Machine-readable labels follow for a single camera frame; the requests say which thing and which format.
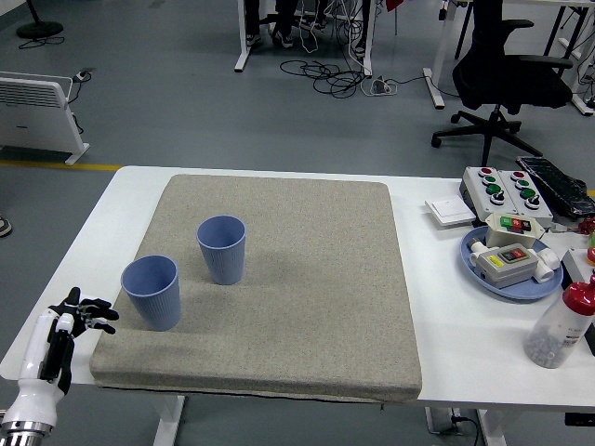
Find white red-green push-button switch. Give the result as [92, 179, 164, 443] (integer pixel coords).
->
[484, 212, 546, 248]

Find black flat keyboard-like panel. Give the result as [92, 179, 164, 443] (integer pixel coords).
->
[515, 155, 595, 217]

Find grey-brown fabric mat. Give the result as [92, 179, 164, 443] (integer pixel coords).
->
[87, 174, 424, 404]

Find blue round plate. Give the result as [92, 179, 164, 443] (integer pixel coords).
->
[459, 226, 565, 302]

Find grey red-black push-button switch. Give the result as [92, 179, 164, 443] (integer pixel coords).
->
[469, 243, 540, 290]

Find black office chair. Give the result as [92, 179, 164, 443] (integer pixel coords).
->
[430, 0, 574, 168]

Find white four-button control box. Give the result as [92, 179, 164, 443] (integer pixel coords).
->
[497, 169, 554, 222]
[459, 165, 515, 216]

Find white desk leg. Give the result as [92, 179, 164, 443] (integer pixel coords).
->
[543, 0, 595, 116]
[422, 0, 459, 111]

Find white electric panel heater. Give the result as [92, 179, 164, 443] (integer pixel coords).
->
[0, 71, 90, 167]

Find white table leg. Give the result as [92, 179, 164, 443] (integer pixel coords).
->
[152, 394, 186, 446]
[476, 408, 508, 446]

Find white wall switch plate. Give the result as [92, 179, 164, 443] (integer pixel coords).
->
[424, 194, 478, 228]

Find clear bottle with red cap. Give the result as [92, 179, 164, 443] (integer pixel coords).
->
[522, 274, 595, 370]

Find white desk frame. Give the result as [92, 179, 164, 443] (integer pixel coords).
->
[233, 0, 374, 76]

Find black coiled floor cable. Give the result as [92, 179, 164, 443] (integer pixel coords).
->
[279, 58, 373, 98]

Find black fan stand base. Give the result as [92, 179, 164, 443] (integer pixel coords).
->
[16, 0, 64, 40]

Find white plastic cable fitting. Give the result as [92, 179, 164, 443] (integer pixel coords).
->
[531, 248, 562, 283]

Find person's legs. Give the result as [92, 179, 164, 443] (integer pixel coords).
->
[244, 0, 295, 49]

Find white socket box with cable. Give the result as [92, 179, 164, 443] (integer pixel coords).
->
[425, 407, 480, 436]

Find blue ribbed plastic cup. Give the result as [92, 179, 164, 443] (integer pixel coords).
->
[195, 214, 247, 286]
[120, 255, 181, 333]

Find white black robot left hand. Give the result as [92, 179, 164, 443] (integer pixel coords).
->
[2, 286, 120, 426]

